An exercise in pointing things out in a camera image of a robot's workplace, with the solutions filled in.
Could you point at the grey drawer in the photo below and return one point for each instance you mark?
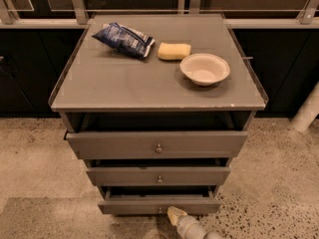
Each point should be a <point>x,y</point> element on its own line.
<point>156,144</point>
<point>152,200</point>
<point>158,175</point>

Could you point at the grey bottom drawer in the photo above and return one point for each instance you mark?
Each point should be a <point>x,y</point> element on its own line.
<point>152,200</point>

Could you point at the blue chip bag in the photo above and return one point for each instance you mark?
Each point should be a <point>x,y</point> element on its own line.
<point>125,40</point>

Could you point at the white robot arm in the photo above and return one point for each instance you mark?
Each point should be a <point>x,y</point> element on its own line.
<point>273,190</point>

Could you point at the grey middle drawer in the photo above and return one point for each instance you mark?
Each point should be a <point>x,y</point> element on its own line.
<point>158,175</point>

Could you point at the grey top drawer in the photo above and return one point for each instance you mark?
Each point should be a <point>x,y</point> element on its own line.
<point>156,144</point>

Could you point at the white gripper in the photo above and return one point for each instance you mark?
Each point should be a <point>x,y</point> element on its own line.
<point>183,222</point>

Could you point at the metal railing frame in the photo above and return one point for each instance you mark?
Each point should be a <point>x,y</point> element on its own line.
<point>237,14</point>

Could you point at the grey drawer cabinet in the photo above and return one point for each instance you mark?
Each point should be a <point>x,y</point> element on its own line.
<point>103,90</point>

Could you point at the white paper bowl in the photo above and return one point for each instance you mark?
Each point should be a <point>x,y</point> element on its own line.
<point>204,69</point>

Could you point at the yellow sponge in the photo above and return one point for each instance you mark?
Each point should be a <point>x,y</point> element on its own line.
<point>173,52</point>

